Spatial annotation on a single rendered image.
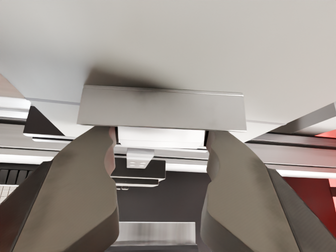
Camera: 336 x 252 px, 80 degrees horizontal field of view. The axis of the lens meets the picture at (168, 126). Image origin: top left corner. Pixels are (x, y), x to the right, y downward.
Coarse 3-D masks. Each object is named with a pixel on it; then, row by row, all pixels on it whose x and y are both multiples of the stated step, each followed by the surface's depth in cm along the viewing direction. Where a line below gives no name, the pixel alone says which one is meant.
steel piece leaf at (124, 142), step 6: (126, 144) 22; (132, 144) 22; (138, 144) 22; (144, 144) 22; (150, 144) 22; (156, 144) 22; (162, 144) 22; (168, 144) 22; (174, 144) 22; (180, 144) 22; (186, 144) 21; (192, 144) 21; (198, 144) 21
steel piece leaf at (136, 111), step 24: (96, 96) 10; (120, 96) 10; (144, 96) 10; (168, 96) 11; (192, 96) 11; (216, 96) 11; (240, 96) 11; (96, 120) 10; (120, 120) 10; (144, 120) 10; (168, 120) 10; (192, 120) 10; (216, 120) 10; (240, 120) 10
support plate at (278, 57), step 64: (0, 0) 6; (64, 0) 6; (128, 0) 6; (192, 0) 6; (256, 0) 6; (320, 0) 6; (0, 64) 9; (64, 64) 9; (128, 64) 9; (192, 64) 9; (256, 64) 9; (320, 64) 8; (64, 128) 18; (256, 128) 17
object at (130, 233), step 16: (128, 224) 20; (144, 224) 21; (160, 224) 21; (176, 224) 21; (192, 224) 21; (128, 240) 20; (144, 240) 20; (160, 240) 20; (176, 240) 21; (192, 240) 21
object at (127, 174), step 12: (132, 156) 27; (144, 156) 27; (120, 168) 39; (132, 168) 39; (144, 168) 40; (156, 168) 40; (120, 180) 39; (132, 180) 40; (144, 180) 40; (156, 180) 41
